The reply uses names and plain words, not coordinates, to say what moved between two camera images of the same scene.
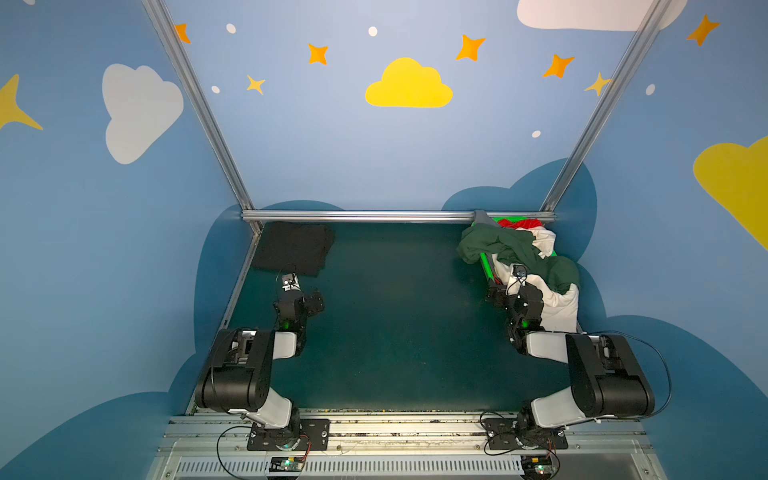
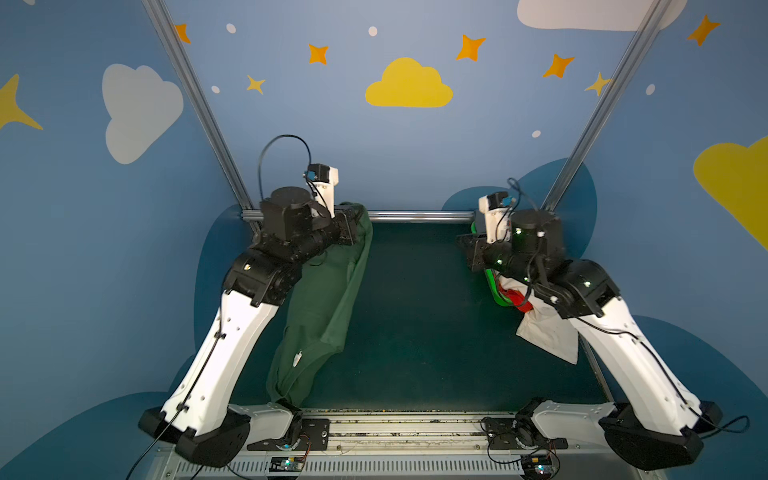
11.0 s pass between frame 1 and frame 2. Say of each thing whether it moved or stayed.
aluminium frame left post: stayed
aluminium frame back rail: stayed
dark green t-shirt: moved
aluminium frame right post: stayed
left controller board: stayed
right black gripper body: moved
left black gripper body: moved
